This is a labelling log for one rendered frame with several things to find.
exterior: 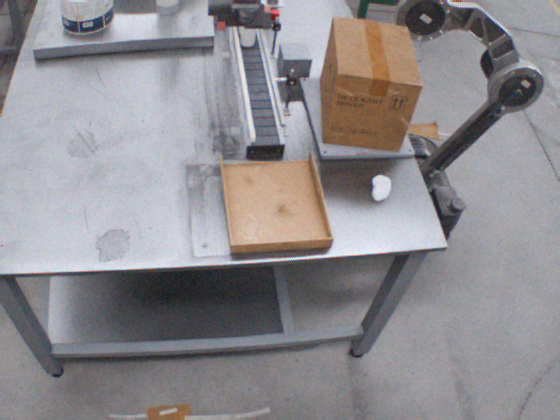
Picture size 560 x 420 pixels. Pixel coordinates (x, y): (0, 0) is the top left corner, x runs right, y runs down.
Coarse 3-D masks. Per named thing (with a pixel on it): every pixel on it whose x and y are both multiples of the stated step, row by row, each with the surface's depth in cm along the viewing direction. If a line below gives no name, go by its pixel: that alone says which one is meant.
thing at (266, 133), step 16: (240, 48) 189; (256, 48) 190; (256, 64) 184; (256, 80) 179; (256, 96) 174; (256, 112) 169; (272, 112) 170; (256, 128) 165; (272, 128) 166; (256, 144) 161; (272, 144) 162
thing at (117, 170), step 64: (320, 0) 225; (64, 64) 184; (128, 64) 186; (192, 64) 189; (320, 64) 196; (0, 128) 162; (64, 128) 165; (128, 128) 167; (192, 128) 170; (0, 192) 147; (64, 192) 150; (128, 192) 152; (192, 192) 155; (0, 256) 134; (64, 256) 137; (128, 256) 140; (192, 256) 142; (256, 256) 144; (320, 256) 147
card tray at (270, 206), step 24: (240, 168) 161; (264, 168) 162; (288, 168) 163; (312, 168) 163; (240, 192) 156; (264, 192) 157; (288, 192) 158; (312, 192) 159; (240, 216) 151; (264, 216) 152; (288, 216) 153; (312, 216) 154; (240, 240) 146; (264, 240) 147; (288, 240) 144; (312, 240) 145
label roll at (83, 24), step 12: (60, 0) 179; (72, 0) 176; (84, 0) 177; (96, 0) 179; (108, 0) 184; (72, 12) 179; (84, 12) 180; (96, 12) 182; (108, 12) 188; (72, 24) 184; (84, 24) 184; (96, 24) 186; (108, 24) 191
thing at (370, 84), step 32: (352, 32) 161; (384, 32) 163; (352, 64) 151; (384, 64) 153; (416, 64) 155; (352, 96) 154; (384, 96) 153; (416, 96) 152; (352, 128) 163; (384, 128) 163
